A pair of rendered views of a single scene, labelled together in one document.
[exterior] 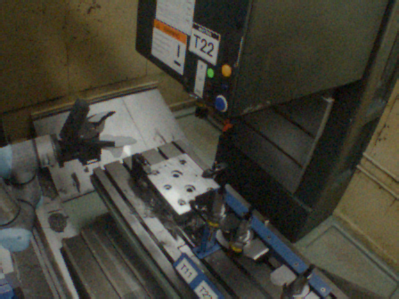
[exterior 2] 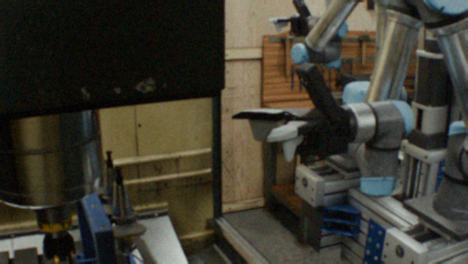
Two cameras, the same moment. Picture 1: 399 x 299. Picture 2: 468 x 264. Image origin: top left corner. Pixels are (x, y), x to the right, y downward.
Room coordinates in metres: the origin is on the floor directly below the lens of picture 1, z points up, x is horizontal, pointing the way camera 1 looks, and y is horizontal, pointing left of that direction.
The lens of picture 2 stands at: (1.43, 0.41, 1.66)
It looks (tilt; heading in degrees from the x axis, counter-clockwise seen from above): 16 degrees down; 197
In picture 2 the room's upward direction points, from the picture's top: straight up
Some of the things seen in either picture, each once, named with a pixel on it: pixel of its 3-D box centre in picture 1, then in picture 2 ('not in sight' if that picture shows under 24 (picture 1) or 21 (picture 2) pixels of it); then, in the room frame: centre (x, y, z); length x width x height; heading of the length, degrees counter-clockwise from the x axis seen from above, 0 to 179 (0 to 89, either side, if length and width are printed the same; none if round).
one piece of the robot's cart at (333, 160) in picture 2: not in sight; (360, 160); (-0.10, 0.37, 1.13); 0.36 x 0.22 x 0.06; 128
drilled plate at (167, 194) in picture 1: (182, 185); not in sight; (1.00, 0.05, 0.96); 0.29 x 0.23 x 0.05; 42
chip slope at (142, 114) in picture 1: (119, 143); not in sight; (1.48, 0.46, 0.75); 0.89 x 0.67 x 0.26; 132
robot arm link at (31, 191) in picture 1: (25, 193); (378, 165); (0.49, 0.42, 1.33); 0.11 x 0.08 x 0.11; 16
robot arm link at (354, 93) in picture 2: not in sight; (361, 104); (-0.10, 0.36, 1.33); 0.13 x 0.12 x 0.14; 142
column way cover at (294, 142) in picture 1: (273, 124); not in sight; (1.28, -0.32, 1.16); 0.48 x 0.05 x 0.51; 42
